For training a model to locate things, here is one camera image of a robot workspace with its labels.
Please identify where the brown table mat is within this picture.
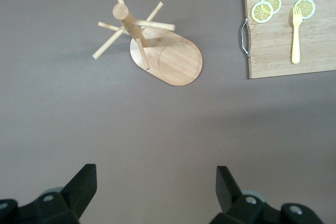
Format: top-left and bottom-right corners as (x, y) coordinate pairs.
(0, 0), (336, 224)

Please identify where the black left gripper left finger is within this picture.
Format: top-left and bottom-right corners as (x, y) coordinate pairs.
(0, 163), (98, 224)

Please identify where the wooden mug tree rack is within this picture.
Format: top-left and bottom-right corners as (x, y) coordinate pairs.
(92, 0), (204, 87)

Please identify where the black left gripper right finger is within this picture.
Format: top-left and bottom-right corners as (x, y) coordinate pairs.
(209, 165), (325, 224)

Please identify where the yellow plastic fork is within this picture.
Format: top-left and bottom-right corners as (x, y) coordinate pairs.
(291, 6), (303, 65)

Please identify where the bamboo cutting board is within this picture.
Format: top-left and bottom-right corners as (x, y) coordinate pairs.
(244, 0), (336, 80)

